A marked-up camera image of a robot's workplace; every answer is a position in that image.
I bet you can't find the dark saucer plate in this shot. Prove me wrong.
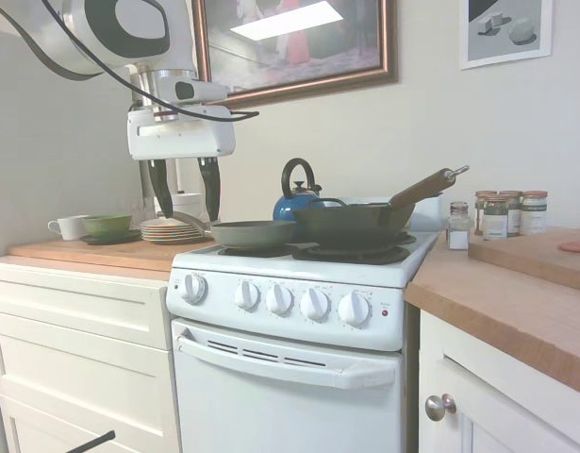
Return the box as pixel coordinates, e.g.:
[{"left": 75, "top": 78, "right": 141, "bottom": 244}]
[{"left": 79, "top": 229, "right": 143, "bottom": 245}]

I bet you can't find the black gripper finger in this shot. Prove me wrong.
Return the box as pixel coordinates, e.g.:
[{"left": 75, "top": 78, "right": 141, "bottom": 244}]
[
  {"left": 197, "top": 158, "right": 224, "bottom": 223},
  {"left": 146, "top": 159, "right": 175, "bottom": 219}
]

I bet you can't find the white ceramic mug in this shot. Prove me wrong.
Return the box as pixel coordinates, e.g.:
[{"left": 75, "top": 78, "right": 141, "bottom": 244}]
[{"left": 47, "top": 215, "right": 90, "bottom": 241}]

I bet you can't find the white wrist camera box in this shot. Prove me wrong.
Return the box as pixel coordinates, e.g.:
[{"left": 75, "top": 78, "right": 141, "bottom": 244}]
[{"left": 174, "top": 78, "right": 229, "bottom": 106}]

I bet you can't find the glass spice jar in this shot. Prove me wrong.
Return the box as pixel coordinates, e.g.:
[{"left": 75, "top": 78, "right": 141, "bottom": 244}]
[
  {"left": 474, "top": 190, "right": 498, "bottom": 236},
  {"left": 520, "top": 190, "right": 549, "bottom": 236},
  {"left": 499, "top": 190, "right": 524, "bottom": 237},
  {"left": 482, "top": 193, "right": 510, "bottom": 241}
]

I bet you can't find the black wok wooden handle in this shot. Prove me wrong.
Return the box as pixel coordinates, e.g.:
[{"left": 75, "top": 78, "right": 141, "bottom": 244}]
[{"left": 292, "top": 164, "right": 471, "bottom": 249}]

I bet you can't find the grey cast iron skillet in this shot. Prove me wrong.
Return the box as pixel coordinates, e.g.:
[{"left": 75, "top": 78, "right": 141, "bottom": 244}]
[{"left": 171, "top": 210, "right": 298, "bottom": 250}]

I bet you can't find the white oven dial knob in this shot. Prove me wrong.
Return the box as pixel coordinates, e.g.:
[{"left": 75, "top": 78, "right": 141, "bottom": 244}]
[{"left": 181, "top": 273, "right": 209, "bottom": 306}]

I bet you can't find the white cabinet with drawers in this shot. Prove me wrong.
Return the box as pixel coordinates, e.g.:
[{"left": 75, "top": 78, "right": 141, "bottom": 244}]
[{"left": 0, "top": 257, "right": 182, "bottom": 453}]

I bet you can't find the bronze framed painting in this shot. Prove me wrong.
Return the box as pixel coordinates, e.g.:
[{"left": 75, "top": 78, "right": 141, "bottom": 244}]
[{"left": 191, "top": 0, "right": 399, "bottom": 110}]

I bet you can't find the blue kettle black handle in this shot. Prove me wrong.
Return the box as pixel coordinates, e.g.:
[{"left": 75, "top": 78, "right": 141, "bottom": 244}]
[{"left": 273, "top": 158, "right": 323, "bottom": 223}]

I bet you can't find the white oven door handle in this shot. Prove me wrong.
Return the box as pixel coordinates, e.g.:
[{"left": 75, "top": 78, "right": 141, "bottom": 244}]
[{"left": 175, "top": 327, "right": 397, "bottom": 391}]

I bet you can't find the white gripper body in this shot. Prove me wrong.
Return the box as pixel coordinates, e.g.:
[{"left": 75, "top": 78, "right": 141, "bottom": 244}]
[{"left": 126, "top": 106, "right": 237, "bottom": 161}]

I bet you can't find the grey refrigerator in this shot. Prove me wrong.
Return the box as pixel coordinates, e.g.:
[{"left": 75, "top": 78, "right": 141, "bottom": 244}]
[{"left": 0, "top": 25, "right": 152, "bottom": 260}]

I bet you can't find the long wooden counter board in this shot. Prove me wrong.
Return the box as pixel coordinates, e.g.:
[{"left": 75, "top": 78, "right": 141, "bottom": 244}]
[{"left": 8, "top": 235, "right": 215, "bottom": 274}]

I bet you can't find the white burner knob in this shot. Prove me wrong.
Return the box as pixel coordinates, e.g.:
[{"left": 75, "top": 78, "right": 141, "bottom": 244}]
[
  {"left": 235, "top": 280, "right": 262, "bottom": 312},
  {"left": 265, "top": 282, "right": 294, "bottom": 316},
  {"left": 337, "top": 291, "right": 372, "bottom": 327},
  {"left": 300, "top": 287, "right": 331, "bottom": 325}
]

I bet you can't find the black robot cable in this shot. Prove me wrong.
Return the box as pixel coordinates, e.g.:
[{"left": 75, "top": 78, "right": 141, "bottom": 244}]
[{"left": 40, "top": 0, "right": 261, "bottom": 125}]

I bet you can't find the white cabinet with door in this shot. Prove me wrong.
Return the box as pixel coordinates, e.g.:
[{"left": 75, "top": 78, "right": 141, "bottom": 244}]
[{"left": 405, "top": 301, "right": 580, "bottom": 453}]

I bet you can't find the green ceramic bowl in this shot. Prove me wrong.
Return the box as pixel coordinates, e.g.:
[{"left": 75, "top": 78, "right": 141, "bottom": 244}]
[{"left": 80, "top": 214, "right": 133, "bottom": 237}]

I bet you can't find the grey still life poster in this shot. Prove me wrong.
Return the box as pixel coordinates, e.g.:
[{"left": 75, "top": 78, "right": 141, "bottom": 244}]
[{"left": 458, "top": 0, "right": 554, "bottom": 71}]

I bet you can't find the thick wooden cutting board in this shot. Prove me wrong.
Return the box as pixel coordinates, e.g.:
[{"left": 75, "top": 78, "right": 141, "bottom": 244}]
[{"left": 467, "top": 227, "right": 580, "bottom": 294}]

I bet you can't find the silver round cabinet knob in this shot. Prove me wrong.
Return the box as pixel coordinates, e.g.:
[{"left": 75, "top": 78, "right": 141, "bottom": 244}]
[{"left": 424, "top": 394, "right": 458, "bottom": 423}]

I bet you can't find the thin black rod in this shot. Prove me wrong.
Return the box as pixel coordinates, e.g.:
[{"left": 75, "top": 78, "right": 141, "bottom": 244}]
[{"left": 62, "top": 429, "right": 117, "bottom": 453}]

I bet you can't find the white kitchen stove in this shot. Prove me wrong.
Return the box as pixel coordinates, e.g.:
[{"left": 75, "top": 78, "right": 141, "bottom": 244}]
[{"left": 165, "top": 193, "right": 444, "bottom": 453}]

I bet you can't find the glass salt shaker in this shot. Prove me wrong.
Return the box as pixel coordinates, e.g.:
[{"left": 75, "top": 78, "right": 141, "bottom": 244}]
[{"left": 447, "top": 201, "right": 471, "bottom": 250}]

